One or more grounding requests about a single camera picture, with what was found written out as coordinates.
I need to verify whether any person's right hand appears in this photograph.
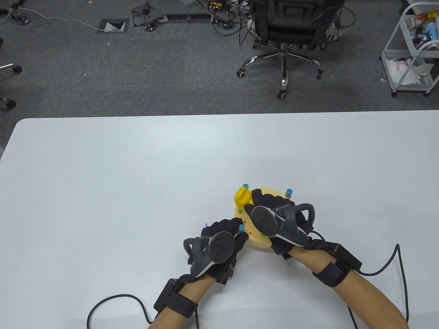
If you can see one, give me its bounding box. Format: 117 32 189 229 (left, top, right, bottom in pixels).
244 189 344 261

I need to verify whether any chrome chair base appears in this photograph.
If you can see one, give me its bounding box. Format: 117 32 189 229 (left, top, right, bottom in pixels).
0 37 23 111

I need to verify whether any black left wrist strap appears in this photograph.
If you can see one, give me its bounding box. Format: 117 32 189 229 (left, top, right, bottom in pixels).
153 278 199 319

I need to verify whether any dark right arm cable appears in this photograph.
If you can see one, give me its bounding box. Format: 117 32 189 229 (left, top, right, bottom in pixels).
348 243 410 329

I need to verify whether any black wrist strap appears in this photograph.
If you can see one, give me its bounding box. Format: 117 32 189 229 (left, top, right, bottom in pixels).
312 242 362 288
153 278 199 319

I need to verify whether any person's left forearm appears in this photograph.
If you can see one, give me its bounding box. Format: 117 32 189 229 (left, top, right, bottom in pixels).
147 274 216 329

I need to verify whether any tangle of black cables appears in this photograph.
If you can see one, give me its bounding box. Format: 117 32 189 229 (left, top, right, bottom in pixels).
131 0 357 47

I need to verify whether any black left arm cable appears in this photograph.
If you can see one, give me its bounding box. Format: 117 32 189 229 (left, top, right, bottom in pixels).
87 294 201 329

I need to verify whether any yellow toy hammer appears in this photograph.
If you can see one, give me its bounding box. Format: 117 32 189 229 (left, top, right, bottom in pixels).
234 187 254 207

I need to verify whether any white utility cart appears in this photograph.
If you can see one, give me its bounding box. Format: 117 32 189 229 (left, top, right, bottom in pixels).
380 2 439 98

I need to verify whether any grey hand controller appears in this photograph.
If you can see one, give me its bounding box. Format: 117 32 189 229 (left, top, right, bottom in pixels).
250 204 315 247
183 231 238 279

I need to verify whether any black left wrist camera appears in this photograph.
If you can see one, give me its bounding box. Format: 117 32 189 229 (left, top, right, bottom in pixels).
214 266 235 285

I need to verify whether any grey floor socket box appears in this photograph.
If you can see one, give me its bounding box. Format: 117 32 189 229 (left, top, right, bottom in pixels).
98 19 129 34

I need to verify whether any black right wrist strap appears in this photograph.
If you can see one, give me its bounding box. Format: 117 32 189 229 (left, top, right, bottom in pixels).
312 242 362 288

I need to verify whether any black desk base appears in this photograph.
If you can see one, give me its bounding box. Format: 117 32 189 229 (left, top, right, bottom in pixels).
142 13 215 32

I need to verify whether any grey right hand controller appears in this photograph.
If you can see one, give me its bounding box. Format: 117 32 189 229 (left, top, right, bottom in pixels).
250 204 315 247

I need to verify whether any colourful toy figure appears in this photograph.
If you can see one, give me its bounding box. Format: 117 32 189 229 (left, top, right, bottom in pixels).
406 15 426 31

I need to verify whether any person's left hand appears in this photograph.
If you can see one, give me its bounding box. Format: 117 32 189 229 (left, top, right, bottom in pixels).
190 219 249 285

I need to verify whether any white floor cable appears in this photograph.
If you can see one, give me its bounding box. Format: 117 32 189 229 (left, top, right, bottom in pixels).
0 5 103 31

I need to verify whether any person's right forearm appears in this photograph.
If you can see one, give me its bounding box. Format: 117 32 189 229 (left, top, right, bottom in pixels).
292 247 408 329

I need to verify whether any yellow round tap bench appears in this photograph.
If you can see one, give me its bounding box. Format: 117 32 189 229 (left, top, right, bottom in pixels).
233 183 295 249

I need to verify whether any grey left hand controller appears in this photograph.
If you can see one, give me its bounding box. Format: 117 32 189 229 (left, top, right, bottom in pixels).
183 231 238 279

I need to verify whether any black office chair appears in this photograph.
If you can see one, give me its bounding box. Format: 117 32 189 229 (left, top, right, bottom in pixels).
236 0 345 100

